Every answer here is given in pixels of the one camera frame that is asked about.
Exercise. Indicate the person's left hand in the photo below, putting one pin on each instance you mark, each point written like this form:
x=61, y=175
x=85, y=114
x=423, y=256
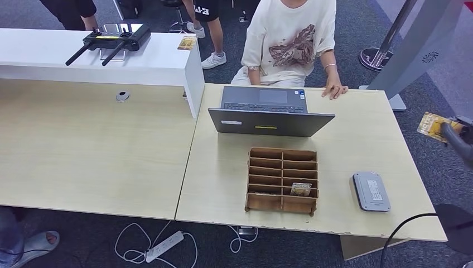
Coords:
x=334, y=90

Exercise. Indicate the hotel room key card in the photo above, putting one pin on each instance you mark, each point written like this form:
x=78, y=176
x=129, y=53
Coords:
x=301, y=189

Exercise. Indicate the person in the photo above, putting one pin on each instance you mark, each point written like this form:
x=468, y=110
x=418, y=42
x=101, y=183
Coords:
x=37, y=244
x=288, y=22
x=70, y=11
x=207, y=11

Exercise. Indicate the wooden card organizer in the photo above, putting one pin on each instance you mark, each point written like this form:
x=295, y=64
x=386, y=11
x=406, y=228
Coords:
x=282, y=166

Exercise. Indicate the grey card reader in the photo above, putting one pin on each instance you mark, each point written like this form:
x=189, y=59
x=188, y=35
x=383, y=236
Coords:
x=371, y=192

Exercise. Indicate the yellow printed card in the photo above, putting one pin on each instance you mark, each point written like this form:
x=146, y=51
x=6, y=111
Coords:
x=187, y=43

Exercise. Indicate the grey laptop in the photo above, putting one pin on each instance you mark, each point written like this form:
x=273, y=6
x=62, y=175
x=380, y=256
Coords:
x=269, y=124

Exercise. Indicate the grey kiosk stand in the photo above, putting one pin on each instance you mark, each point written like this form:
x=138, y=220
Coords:
x=417, y=48

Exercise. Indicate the black power adapter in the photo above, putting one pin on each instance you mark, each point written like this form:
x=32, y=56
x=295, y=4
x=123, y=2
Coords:
x=247, y=231

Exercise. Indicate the white counter shelf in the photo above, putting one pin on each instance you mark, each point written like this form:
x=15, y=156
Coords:
x=155, y=63

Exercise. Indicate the black round base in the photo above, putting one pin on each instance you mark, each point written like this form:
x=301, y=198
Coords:
x=458, y=225

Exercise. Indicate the chrome stool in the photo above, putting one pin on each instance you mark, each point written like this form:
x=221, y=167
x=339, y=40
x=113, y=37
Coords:
x=173, y=2

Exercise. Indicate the silver desk grommet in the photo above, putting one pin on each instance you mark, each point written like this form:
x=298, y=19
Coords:
x=122, y=96

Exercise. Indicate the black remote controller with antennas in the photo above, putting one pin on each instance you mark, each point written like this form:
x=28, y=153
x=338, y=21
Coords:
x=118, y=39

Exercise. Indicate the white power strip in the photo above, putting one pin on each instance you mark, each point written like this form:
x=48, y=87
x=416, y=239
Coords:
x=164, y=247

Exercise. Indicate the chrome stanchion post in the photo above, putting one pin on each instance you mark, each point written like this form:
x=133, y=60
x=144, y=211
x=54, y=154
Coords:
x=373, y=59

